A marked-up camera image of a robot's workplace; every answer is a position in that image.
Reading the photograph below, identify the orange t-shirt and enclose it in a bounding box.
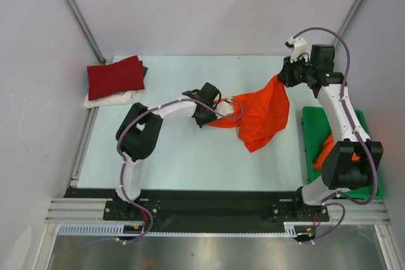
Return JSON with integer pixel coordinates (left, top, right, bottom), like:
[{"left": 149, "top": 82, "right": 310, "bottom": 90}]
[
  {"left": 312, "top": 133, "right": 361, "bottom": 172},
  {"left": 208, "top": 76, "right": 290, "bottom": 153}
]

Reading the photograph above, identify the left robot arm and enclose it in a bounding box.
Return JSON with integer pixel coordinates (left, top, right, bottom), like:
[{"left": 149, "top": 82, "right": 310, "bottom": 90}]
[{"left": 113, "top": 82, "right": 221, "bottom": 219}]

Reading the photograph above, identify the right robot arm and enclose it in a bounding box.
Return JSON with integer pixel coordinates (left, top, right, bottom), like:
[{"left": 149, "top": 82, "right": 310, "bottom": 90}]
[{"left": 277, "top": 38, "right": 383, "bottom": 221}]

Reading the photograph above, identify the green plastic bin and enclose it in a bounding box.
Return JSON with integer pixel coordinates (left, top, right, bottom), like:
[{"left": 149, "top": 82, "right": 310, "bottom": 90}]
[{"left": 302, "top": 106, "right": 383, "bottom": 200}]

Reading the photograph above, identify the folded dark green t-shirt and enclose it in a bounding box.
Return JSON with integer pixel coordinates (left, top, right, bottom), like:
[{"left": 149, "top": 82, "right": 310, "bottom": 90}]
[{"left": 142, "top": 66, "right": 149, "bottom": 78}]

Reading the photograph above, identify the folded white t-shirt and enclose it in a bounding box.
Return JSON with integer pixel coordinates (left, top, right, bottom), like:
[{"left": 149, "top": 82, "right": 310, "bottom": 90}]
[{"left": 84, "top": 90, "right": 140, "bottom": 109}]

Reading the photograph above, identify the orange t-shirt in bin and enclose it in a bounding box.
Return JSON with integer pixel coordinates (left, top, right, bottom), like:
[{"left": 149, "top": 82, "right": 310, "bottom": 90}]
[{"left": 312, "top": 133, "right": 361, "bottom": 172}]

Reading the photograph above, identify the folded red t-shirt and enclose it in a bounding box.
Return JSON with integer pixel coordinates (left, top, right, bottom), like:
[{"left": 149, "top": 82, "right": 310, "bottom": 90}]
[{"left": 87, "top": 56, "right": 145, "bottom": 101}]

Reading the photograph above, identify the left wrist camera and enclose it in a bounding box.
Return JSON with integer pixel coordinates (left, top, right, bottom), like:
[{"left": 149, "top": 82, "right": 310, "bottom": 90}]
[{"left": 216, "top": 99, "right": 235, "bottom": 117}]

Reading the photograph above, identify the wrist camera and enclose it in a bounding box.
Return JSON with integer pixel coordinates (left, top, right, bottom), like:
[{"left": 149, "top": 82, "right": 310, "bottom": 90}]
[
  {"left": 285, "top": 37, "right": 308, "bottom": 63},
  {"left": 216, "top": 99, "right": 235, "bottom": 117}
]

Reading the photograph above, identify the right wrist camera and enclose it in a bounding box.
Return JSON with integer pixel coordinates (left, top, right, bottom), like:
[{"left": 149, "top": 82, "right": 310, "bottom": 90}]
[{"left": 285, "top": 37, "right": 308, "bottom": 63}]

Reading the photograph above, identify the right corner frame post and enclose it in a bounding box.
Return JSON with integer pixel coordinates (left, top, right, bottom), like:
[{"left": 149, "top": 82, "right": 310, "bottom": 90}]
[{"left": 332, "top": 0, "right": 383, "bottom": 46}]

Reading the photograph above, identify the corner frame post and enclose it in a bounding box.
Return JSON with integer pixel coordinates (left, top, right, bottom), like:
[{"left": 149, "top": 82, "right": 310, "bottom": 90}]
[
  {"left": 64, "top": 0, "right": 106, "bottom": 64},
  {"left": 332, "top": 0, "right": 383, "bottom": 46}
]

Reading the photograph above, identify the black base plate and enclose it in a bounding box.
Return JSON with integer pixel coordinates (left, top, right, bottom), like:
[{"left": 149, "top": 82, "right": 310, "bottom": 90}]
[{"left": 65, "top": 188, "right": 329, "bottom": 234}]

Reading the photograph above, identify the grey cable duct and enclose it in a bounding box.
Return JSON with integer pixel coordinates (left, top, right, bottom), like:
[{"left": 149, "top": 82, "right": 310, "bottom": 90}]
[{"left": 58, "top": 223, "right": 144, "bottom": 236}]

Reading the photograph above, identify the aluminium frame rail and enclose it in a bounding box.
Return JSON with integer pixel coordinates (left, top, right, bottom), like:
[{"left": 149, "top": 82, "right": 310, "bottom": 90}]
[{"left": 45, "top": 198, "right": 107, "bottom": 223}]

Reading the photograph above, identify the left corner frame post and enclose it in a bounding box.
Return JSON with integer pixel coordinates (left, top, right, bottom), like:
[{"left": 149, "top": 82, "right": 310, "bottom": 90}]
[{"left": 64, "top": 0, "right": 106, "bottom": 64}]

